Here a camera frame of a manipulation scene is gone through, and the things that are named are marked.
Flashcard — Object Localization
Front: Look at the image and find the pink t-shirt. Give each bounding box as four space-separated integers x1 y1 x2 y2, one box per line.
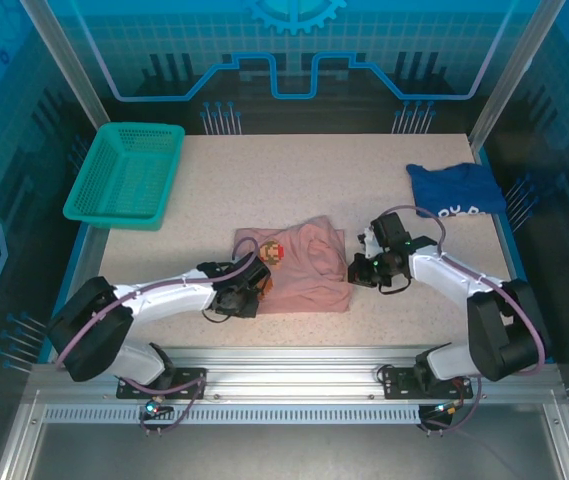
233 214 354 315

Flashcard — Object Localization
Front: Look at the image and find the blue t-shirt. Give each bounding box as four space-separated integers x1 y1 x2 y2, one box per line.
405 162 508 220

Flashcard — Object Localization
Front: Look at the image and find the small LED connector board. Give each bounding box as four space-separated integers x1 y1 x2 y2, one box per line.
421 399 468 419
138 397 175 420

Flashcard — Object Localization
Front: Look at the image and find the green plastic basket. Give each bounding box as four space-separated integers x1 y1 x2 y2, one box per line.
62 122 186 232

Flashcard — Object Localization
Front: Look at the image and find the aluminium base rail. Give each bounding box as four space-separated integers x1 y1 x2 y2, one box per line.
28 344 565 404

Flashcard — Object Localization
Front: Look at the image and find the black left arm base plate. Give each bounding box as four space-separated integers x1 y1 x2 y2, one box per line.
116 367 209 400

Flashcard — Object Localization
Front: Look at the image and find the slotted cable duct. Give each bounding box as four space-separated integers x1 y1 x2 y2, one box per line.
42 405 423 426

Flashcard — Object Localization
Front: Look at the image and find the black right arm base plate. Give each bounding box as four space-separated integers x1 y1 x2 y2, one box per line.
381 366 475 400

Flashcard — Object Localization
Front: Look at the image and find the aluminium frame post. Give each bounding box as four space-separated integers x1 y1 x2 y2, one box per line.
19 0 110 132
467 0 569 151

